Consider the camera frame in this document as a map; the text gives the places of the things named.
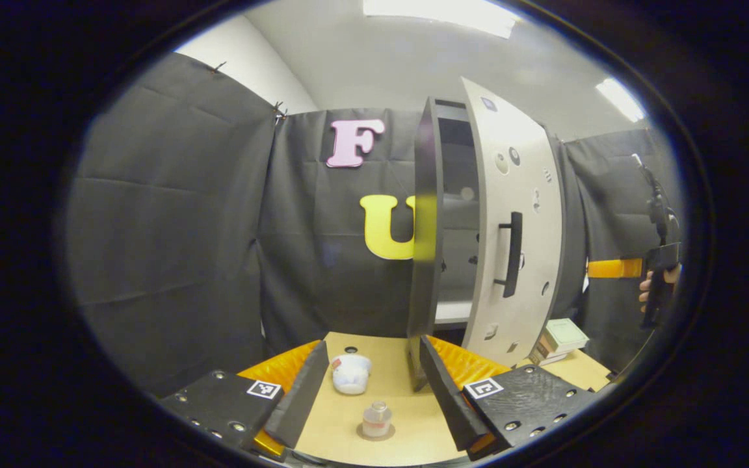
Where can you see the beige cabinet door with stickers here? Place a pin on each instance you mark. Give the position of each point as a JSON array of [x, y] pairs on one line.
[[543, 260]]

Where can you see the white cabinet shelf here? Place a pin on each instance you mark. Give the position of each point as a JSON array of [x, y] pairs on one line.
[[452, 312]]

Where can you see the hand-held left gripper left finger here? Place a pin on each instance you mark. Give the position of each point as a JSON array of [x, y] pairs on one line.
[[303, 396]]

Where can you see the clear plastic bottle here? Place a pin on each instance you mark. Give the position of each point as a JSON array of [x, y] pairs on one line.
[[376, 422]]

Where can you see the white fluffy toy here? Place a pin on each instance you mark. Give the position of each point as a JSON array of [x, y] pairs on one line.
[[352, 377]]

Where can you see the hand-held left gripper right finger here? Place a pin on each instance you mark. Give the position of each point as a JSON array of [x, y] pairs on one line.
[[446, 396]]

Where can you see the brown book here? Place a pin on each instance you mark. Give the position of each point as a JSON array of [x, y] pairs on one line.
[[543, 348]]

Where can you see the small ceiling light panel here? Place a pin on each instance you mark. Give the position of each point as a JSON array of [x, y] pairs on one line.
[[621, 99]]

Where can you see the round brown coaster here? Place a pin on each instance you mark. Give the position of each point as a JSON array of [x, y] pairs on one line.
[[376, 439]]

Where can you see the dark grey cabinet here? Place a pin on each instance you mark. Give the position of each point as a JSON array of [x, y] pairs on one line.
[[425, 260]]

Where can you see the large ceiling light panel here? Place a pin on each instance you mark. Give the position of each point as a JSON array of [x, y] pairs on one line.
[[439, 14]]

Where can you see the black backdrop cloth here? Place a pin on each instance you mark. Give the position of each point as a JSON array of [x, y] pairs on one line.
[[173, 227]]

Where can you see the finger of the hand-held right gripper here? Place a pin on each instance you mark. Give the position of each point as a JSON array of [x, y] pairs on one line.
[[615, 268]]

